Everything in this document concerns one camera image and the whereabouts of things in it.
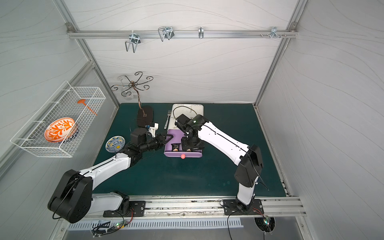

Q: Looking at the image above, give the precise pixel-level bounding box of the black cookie packet one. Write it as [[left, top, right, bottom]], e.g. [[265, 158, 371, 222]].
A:
[[171, 143, 180, 152]]

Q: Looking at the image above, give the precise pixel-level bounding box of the purple drawer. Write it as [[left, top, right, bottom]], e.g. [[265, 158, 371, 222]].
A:
[[164, 129, 203, 159]]

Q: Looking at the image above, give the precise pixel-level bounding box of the white drawer cabinet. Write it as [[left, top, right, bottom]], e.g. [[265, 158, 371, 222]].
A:
[[167, 104, 204, 131]]

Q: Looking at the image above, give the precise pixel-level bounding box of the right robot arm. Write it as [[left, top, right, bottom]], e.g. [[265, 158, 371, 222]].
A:
[[175, 114, 264, 208]]

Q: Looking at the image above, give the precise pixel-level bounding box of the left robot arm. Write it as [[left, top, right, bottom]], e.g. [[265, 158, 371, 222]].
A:
[[48, 134, 173, 224]]

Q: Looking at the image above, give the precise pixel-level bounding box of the silver fork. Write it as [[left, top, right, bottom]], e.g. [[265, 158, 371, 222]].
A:
[[164, 110, 172, 130]]

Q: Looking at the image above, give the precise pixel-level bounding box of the black metal mug tree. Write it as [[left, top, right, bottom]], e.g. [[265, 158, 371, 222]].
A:
[[110, 71, 154, 128]]

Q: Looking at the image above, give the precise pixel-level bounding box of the blue yellow patterned bowl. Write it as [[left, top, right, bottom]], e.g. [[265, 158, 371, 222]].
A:
[[105, 136, 126, 153]]

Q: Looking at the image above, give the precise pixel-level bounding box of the orange spatula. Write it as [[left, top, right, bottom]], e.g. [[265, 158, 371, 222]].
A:
[[77, 99, 97, 116]]

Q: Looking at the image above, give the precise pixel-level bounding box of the orange patterned plate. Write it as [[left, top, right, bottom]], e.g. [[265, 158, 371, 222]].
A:
[[44, 118, 78, 143]]

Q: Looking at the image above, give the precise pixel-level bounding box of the left wiring bundle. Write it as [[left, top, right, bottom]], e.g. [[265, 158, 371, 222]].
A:
[[91, 220, 127, 238]]

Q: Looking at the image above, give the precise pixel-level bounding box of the white vent grille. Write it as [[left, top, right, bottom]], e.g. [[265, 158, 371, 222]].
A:
[[67, 218, 244, 231]]

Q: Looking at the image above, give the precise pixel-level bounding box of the metal hook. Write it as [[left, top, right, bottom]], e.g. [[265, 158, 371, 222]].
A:
[[198, 27, 204, 39], [125, 32, 141, 53], [158, 27, 175, 42], [260, 27, 287, 39]]

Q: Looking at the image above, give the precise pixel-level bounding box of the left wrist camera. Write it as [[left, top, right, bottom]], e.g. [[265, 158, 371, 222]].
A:
[[146, 123, 159, 138]]

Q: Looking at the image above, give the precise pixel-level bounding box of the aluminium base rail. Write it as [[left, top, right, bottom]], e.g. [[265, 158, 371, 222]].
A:
[[59, 195, 307, 221]]

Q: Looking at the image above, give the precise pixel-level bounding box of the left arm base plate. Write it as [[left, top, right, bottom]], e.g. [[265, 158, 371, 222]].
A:
[[103, 201, 146, 218]]

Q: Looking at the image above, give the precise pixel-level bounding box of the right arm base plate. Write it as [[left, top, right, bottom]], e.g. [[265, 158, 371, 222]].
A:
[[220, 199, 264, 216]]

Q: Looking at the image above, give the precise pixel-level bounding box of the white wire basket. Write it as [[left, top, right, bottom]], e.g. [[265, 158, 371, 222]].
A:
[[10, 82, 106, 158]]

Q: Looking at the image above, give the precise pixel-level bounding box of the aluminium top rail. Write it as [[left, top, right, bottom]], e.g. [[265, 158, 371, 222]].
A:
[[67, 29, 299, 40]]

